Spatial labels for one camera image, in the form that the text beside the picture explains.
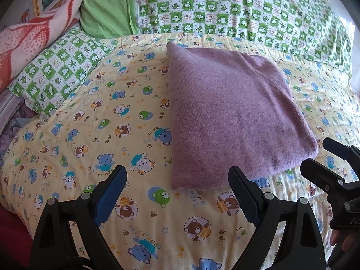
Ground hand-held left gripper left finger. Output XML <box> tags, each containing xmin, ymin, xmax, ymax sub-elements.
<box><xmin>29</xmin><ymin>165</ymin><xmax>128</xmax><ymax>270</ymax></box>

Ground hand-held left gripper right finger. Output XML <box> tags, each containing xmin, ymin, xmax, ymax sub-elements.
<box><xmin>228</xmin><ymin>166</ymin><xmax>325</xmax><ymax>270</ymax></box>

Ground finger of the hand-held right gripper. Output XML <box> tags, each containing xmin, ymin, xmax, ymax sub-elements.
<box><xmin>323</xmin><ymin>137</ymin><xmax>360</xmax><ymax>180</ymax></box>
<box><xmin>300</xmin><ymin>158</ymin><xmax>352</xmax><ymax>203</ymax></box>

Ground purple knit sweater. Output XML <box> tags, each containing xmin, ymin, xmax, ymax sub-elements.
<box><xmin>166</xmin><ymin>41</ymin><xmax>319</xmax><ymax>191</ymax></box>

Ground person's right hand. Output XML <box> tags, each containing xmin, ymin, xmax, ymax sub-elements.
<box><xmin>330</xmin><ymin>229</ymin><xmax>359</xmax><ymax>253</ymax></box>

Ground yellow bear-print blanket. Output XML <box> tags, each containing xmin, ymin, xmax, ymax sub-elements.
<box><xmin>0</xmin><ymin>31</ymin><xmax>360</xmax><ymax>270</ymax></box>

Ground dark red cloth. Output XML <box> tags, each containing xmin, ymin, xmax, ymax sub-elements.
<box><xmin>0</xmin><ymin>207</ymin><xmax>43</xmax><ymax>270</ymax></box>

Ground grey lilac patterned cloth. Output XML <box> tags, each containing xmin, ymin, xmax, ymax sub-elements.
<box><xmin>0</xmin><ymin>90</ymin><xmax>37</xmax><ymax>158</ymax></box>

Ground small green checked pillow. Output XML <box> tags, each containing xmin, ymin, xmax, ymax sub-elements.
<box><xmin>8</xmin><ymin>25</ymin><xmax>117</xmax><ymax>117</ymax></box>

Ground red and white floral blanket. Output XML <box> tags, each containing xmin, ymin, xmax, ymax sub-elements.
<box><xmin>0</xmin><ymin>0</ymin><xmax>85</xmax><ymax>92</ymax></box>

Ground green checkered pillow back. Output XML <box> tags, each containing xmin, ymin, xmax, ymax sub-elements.
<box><xmin>132</xmin><ymin>0</ymin><xmax>353</xmax><ymax>76</ymax></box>

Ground plain green cloth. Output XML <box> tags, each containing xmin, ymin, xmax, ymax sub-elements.
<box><xmin>80</xmin><ymin>0</ymin><xmax>140</xmax><ymax>38</ymax></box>

